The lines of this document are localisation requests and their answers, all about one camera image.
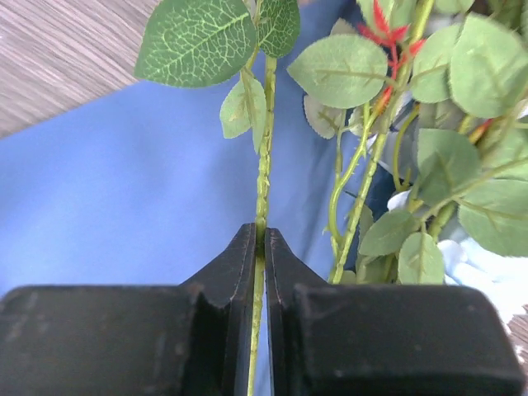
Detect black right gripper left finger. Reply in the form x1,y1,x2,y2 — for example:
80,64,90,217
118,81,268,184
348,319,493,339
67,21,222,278
1,224,256,395

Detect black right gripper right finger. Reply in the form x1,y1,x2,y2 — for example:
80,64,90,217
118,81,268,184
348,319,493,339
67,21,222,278
265,229,523,395

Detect blue wrapping paper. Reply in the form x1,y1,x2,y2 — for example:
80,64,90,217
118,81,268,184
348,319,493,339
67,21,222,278
1,1,366,295

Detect pink rose flower bunch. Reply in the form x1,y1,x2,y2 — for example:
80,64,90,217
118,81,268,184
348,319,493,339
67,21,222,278
134,0,528,396

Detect pale blue hydrangea flowers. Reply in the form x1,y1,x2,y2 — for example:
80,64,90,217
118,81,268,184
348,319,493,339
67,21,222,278
437,214,527,324

